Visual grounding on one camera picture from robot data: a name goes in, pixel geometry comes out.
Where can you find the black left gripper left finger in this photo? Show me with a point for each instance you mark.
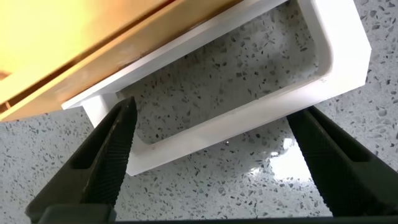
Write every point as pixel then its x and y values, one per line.
pixel 93 174

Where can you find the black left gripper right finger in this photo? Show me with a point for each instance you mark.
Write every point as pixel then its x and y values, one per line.
pixel 339 171

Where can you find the yellow drawer case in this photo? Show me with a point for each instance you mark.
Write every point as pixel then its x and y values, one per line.
pixel 46 31

